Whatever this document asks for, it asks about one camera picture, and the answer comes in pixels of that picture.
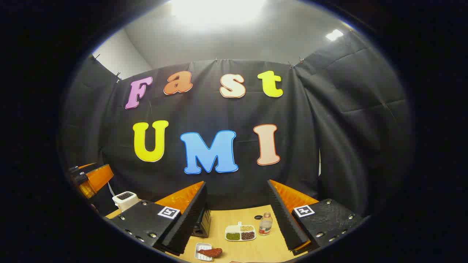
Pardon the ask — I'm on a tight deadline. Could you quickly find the white toaster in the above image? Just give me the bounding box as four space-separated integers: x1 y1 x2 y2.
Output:
112 191 140 212

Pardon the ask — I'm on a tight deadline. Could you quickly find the black electric oven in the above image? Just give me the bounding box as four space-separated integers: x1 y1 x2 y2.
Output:
191 208 212 239

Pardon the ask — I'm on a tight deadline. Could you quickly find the white rectangular tray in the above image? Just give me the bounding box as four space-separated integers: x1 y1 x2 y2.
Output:
195 243 214 262

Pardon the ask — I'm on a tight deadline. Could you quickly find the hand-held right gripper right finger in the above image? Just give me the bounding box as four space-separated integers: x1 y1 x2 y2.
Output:
267 179 366 252

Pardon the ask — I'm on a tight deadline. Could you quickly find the black backdrop cloth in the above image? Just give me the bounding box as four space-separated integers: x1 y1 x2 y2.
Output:
58 31 414 220

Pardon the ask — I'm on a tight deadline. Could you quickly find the reddish brown meat slice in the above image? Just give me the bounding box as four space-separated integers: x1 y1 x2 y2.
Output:
197 248 223 258

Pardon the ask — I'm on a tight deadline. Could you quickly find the large ceiling light panel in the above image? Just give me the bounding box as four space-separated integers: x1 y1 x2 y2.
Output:
168 0 269 26

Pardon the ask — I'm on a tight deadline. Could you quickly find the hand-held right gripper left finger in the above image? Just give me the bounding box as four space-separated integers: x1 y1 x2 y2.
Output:
106 181 208 256

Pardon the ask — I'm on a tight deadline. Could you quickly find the white divided plate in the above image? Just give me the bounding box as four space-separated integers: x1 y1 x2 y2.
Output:
224 222 257 242

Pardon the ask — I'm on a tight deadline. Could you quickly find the clear plastic bottle red label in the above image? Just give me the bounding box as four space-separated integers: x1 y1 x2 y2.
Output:
259 212 273 236

